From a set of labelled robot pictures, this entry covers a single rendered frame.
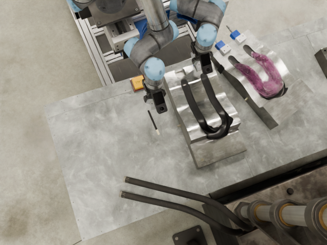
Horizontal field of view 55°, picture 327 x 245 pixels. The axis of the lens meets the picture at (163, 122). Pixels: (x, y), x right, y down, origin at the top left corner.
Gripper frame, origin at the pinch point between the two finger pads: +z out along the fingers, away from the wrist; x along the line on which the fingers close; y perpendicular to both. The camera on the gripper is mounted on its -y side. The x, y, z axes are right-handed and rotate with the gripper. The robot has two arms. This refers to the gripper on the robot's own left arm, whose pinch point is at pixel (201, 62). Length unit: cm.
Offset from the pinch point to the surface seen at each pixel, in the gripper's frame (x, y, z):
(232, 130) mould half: -3.0, -36.9, 3.3
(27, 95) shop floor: 120, 42, 85
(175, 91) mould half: 16.8, -9.0, 2.2
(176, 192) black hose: 33, -54, -7
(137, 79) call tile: 32.7, 4.6, 7.0
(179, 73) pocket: 11.3, 0.1, 6.7
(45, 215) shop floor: 129, -49, 71
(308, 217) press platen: 0, -64, -68
